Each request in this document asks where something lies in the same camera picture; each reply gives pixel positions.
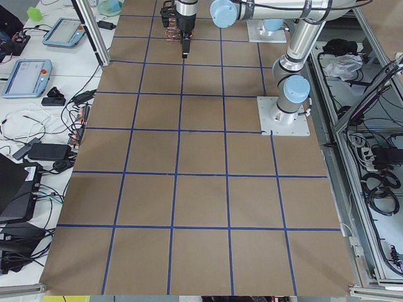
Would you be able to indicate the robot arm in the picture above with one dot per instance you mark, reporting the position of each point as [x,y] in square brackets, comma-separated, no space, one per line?
[293,89]

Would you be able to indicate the black power adapter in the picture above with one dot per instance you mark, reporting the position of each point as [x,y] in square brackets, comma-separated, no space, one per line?
[106,25]

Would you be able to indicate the green glass plate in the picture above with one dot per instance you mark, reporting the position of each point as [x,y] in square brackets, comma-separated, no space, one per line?
[104,9]

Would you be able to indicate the upper teach pendant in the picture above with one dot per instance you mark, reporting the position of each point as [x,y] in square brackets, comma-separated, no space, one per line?
[65,33]

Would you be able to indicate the teach pendant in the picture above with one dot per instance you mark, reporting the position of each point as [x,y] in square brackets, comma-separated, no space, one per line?
[65,33]
[28,78]

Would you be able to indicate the green cube block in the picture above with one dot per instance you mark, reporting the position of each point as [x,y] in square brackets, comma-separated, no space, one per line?
[34,14]

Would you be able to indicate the lower teach pendant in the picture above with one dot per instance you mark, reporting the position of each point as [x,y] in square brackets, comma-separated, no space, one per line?
[28,78]

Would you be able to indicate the white crumpled cloth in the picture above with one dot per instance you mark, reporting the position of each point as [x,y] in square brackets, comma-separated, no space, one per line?
[344,67]

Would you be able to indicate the large black power brick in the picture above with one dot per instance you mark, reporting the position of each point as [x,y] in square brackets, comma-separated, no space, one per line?
[49,151]

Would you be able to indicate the black laptop computer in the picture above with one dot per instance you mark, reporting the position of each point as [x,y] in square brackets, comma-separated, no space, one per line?
[19,183]

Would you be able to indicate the copper wire wine basket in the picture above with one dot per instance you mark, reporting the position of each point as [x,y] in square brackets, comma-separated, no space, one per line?
[172,32]

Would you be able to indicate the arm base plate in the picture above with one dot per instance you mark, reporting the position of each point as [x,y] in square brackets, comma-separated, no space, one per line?
[266,31]
[275,122]

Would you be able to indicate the aluminium frame post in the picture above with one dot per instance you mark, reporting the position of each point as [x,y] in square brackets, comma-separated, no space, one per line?
[88,20]

